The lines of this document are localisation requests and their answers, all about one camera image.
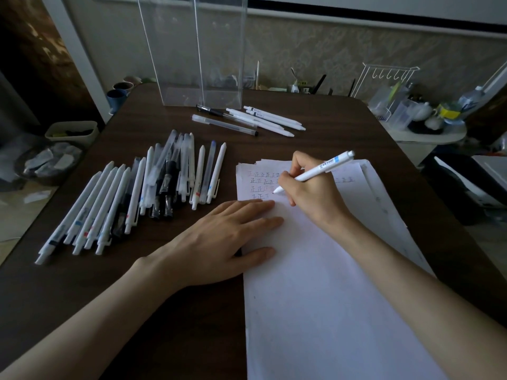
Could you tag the person's right hand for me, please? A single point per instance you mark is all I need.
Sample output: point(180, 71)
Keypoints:
point(317, 193)

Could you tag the person's left hand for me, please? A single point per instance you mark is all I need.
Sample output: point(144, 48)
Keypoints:
point(206, 249)

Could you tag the stack of white paper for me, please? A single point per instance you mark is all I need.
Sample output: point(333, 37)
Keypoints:
point(309, 312)

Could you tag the person's right forearm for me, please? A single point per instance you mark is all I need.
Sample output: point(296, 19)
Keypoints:
point(424, 304)

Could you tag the person's left forearm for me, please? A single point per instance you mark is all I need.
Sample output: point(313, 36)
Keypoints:
point(87, 320)

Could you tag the black router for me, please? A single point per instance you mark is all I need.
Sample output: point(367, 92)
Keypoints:
point(320, 83)

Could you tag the white low cabinet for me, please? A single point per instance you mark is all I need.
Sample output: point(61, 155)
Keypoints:
point(424, 148)

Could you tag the clear plastic measuring jug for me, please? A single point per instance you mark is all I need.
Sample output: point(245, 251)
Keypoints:
point(404, 114)

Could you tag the black round tray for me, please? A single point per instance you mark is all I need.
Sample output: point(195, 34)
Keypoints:
point(418, 130)

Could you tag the black bag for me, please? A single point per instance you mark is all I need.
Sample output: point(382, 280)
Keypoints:
point(447, 193)

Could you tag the white teapot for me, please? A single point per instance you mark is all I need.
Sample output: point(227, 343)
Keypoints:
point(422, 111)

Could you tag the yellow green container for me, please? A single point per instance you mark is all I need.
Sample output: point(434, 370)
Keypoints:
point(450, 113)

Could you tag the beige plastic bin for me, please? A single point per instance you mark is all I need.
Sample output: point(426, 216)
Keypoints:
point(91, 138)

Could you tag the group of colourful cups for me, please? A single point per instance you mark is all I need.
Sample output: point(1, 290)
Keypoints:
point(115, 100)

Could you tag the white paper scrap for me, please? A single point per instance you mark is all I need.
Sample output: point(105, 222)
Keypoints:
point(37, 196)

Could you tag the clear plastic bottle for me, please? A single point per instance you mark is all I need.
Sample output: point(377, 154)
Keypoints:
point(470, 100)

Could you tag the white projector screen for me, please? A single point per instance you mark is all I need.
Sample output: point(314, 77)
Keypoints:
point(396, 3)

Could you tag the grey curtain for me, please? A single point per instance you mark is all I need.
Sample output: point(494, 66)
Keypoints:
point(18, 106)

